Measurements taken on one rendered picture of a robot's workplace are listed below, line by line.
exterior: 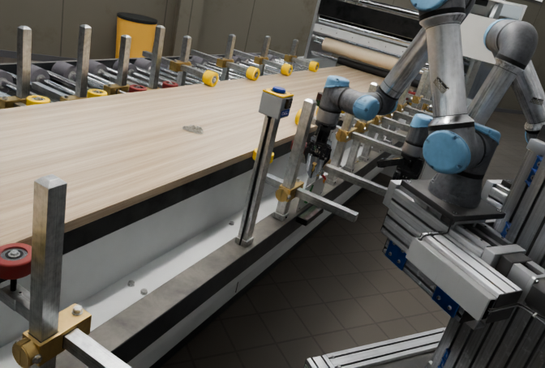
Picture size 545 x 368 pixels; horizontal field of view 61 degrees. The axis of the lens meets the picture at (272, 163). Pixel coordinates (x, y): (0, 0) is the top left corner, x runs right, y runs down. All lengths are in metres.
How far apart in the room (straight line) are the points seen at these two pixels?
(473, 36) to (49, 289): 3.81
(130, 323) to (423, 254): 0.77
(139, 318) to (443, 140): 0.88
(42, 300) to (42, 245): 0.11
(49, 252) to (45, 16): 5.45
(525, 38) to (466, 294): 0.83
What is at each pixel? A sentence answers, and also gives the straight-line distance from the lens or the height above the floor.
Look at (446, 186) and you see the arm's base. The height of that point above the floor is 1.08.
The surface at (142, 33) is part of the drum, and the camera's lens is 5.78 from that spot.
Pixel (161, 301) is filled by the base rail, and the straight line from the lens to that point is 1.27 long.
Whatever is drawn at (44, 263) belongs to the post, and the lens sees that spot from 0.88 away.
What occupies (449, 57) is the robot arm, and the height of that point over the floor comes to 1.43.
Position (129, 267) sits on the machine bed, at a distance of 1.46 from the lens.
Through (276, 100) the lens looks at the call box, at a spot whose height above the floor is 1.20.
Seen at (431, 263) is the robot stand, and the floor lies 0.92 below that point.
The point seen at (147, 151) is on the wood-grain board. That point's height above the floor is 0.90.
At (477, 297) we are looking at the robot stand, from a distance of 1.25.
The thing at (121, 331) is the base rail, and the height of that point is 0.70.
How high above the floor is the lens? 1.52
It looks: 21 degrees down
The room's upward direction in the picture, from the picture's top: 14 degrees clockwise
